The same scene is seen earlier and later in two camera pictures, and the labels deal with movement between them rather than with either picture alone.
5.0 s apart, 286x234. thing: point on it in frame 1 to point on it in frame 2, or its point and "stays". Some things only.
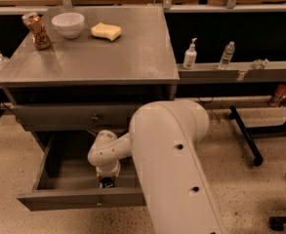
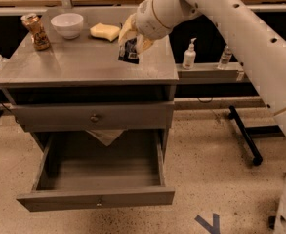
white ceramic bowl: x=69 y=23 stays
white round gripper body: x=107 y=173 to x=146 y=20
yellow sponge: x=110 y=32 stays
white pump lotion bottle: x=190 y=56 stays
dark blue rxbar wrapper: x=106 y=182 to x=128 y=53
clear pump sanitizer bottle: x=1 y=60 stays
